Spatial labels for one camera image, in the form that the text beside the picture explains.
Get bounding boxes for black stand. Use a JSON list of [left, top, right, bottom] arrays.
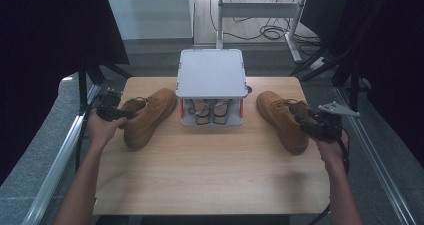
[[78, 59, 133, 117], [289, 0, 389, 119]]

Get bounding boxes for person's right hand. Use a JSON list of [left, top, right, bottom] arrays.
[[314, 131, 349, 166]]

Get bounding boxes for person's left hand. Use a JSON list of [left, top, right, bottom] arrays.
[[86, 109, 128, 146]]

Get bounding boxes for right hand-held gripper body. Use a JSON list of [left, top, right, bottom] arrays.
[[299, 100, 361, 143]]

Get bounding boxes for aluminium rail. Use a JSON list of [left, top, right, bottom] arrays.
[[21, 83, 101, 225], [334, 86, 418, 225]]

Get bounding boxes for tan suede boot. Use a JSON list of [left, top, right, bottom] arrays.
[[255, 90, 313, 156], [118, 87, 178, 152]]

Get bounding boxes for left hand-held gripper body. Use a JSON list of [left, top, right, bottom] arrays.
[[96, 90, 123, 122]]

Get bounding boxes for grey shoe rack orange legs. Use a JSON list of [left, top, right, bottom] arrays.
[[175, 48, 250, 128]]

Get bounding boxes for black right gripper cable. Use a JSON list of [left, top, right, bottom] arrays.
[[308, 128, 352, 225]]

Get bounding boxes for white cabinet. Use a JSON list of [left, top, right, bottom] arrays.
[[105, 0, 195, 41]]

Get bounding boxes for dark curtain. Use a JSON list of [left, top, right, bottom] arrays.
[[0, 0, 130, 186], [301, 0, 424, 169]]

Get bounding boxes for grey metal desk frame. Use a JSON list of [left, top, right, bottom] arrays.
[[215, 0, 309, 63]]

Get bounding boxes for black floor cables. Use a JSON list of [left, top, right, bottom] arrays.
[[209, 0, 321, 47]]

